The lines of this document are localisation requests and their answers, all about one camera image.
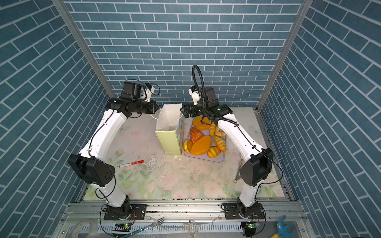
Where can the golden croissant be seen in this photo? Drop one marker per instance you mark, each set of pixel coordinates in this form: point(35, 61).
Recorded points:
point(220, 143)

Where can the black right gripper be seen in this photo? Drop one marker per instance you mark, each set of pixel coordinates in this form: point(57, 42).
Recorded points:
point(193, 106)

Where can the orange ring bread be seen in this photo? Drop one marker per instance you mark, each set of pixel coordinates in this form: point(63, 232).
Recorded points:
point(201, 123)

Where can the blue toy wrench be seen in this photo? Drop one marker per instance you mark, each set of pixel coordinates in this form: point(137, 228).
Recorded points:
point(285, 231)

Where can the metal fork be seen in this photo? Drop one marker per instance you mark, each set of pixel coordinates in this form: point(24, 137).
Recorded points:
point(153, 225)

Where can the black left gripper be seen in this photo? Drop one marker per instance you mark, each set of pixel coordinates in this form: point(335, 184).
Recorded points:
point(152, 108)

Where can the lilac plastic tray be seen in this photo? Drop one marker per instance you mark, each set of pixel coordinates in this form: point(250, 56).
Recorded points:
point(218, 132)

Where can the small round yellow bun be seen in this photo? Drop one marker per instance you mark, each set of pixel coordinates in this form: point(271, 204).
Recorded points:
point(187, 146)

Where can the dark orange crusty bread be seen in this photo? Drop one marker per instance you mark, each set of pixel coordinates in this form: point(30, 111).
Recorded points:
point(195, 135)

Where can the floral paper bag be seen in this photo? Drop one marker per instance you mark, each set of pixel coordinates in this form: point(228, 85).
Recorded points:
point(169, 129)

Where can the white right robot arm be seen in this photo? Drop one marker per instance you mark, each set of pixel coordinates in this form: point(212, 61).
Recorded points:
point(257, 161)

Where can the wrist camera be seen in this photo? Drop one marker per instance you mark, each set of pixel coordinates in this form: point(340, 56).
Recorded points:
point(136, 90)
point(206, 96)

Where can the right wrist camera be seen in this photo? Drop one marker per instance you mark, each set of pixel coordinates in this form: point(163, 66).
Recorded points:
point(206, 96)

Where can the aluminium corner post left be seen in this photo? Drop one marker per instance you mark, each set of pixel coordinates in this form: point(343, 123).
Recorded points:
point(77, 35)

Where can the long striped bread stick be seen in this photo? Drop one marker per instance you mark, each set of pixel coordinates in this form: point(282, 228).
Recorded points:
point(212, 129)

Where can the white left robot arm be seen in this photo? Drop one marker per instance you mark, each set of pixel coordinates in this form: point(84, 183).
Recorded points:
point(90, 163)

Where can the red white marker pen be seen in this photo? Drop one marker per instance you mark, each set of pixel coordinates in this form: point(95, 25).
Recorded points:
point(131, 163)

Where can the large sesame oval bread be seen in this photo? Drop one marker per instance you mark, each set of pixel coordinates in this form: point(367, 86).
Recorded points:
point(202, 146)

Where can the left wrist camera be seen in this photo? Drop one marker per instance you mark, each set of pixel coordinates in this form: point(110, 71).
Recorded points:
point(136, 90)

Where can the striped yellow bun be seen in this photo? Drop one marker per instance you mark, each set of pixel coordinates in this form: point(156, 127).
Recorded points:
point(213, 152)

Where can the aluminium corner post right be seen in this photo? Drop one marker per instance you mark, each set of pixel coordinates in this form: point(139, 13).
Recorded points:
point(301, 15)

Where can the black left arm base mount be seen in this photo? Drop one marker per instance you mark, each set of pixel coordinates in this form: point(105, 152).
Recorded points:
point(126, 212)

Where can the aluminium corner post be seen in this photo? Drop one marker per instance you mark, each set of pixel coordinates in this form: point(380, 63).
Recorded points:
point(301, 15)
point(77, 35)

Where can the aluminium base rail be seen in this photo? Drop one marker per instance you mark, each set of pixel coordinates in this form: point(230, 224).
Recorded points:
point(90, 219)

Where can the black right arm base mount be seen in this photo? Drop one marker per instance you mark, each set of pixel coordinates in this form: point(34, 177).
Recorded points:
point(242, 211)

